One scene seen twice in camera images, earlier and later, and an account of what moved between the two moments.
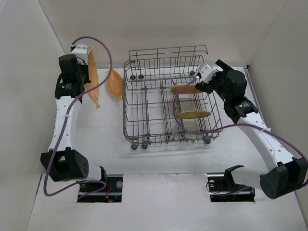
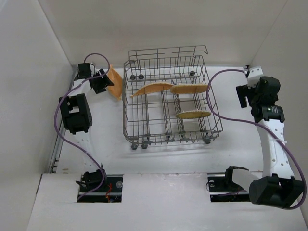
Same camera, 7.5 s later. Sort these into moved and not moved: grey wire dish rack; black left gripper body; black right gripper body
Moved: black right gripper body; black left gripper body
Not moved: grey wire dish rack
